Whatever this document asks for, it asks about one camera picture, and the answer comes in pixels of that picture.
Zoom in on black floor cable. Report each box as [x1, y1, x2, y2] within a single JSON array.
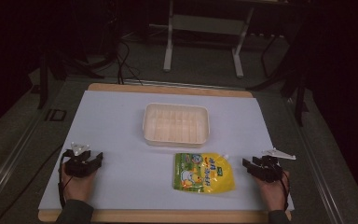
[[0, 145, 63, 224]]

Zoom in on white table mat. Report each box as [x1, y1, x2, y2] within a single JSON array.
[[37, 90, 295, 212]]

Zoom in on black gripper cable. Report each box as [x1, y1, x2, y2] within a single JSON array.
[[279, 169, 292, 213], [57, 149, 75, 209]]

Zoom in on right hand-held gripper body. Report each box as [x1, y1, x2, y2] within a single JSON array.
[[255, 148, 296, 184]]

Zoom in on black metal stand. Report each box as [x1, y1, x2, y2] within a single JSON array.
[[246, 34, 310, 128], [36, 46, 105, 110]]

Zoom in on white metal stand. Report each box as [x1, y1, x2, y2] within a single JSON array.
[[162, 0, 255, 79]]

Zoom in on person's right hand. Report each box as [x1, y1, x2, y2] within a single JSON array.
[[253, 170, 291, 213]]

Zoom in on black floor cables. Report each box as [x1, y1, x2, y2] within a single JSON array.
[[103, 18, 144, 86]]

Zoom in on white plastic tray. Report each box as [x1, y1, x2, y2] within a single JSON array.
[[142, 102, 211, 148]]

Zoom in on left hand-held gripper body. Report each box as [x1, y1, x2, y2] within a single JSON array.
[[62, 142, 97, 179]]

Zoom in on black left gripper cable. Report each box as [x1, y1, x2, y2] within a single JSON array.
[[57, 149, 75, 209]]

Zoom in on person's left hand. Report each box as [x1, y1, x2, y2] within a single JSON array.
[[61, 162, 98, 203]]

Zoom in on black floor bracket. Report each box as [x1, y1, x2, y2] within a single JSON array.
[[45, 108, 68, 122]]

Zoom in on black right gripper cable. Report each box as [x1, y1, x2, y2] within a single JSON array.
[[279, 169, 292, 213]]

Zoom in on yellow green spouted pouch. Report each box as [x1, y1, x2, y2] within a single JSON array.
[[172, 151, 236, 194]]

